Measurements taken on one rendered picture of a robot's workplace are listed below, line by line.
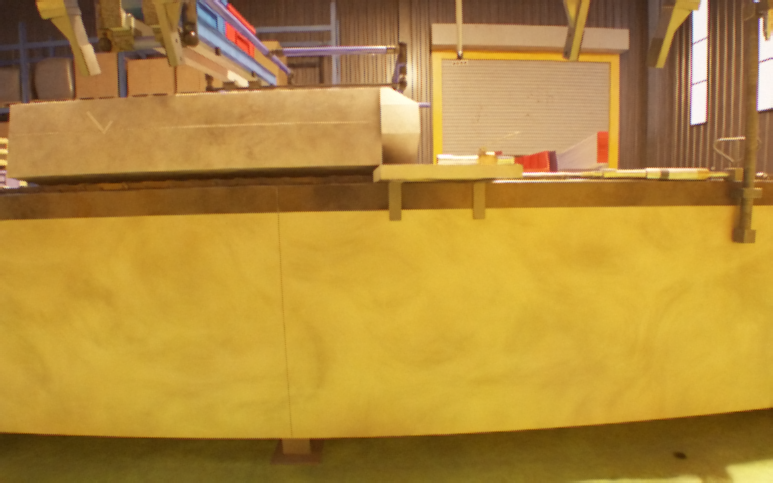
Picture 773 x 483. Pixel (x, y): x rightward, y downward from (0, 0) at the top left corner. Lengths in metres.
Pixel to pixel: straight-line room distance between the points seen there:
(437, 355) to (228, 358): 0.55
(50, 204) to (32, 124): 0.22
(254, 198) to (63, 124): 0.55
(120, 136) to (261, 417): 0.82
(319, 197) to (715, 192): 1.05
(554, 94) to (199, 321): 12.16
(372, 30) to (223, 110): 11.27
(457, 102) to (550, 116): 2.75
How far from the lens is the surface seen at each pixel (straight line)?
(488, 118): 11.92
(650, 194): 1.21
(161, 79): 11.60
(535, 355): 1.14
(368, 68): 11.89
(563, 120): 12.72
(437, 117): 11.57
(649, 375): 1.34
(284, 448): 1.27
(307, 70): 12.03
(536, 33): 12.52
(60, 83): 13.11
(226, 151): 1.05
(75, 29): 0.72
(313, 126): 1.01
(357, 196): 0.98
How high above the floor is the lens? 0.74
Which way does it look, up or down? 7 degrees down
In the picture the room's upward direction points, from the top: 1 degrees counter-clockwise
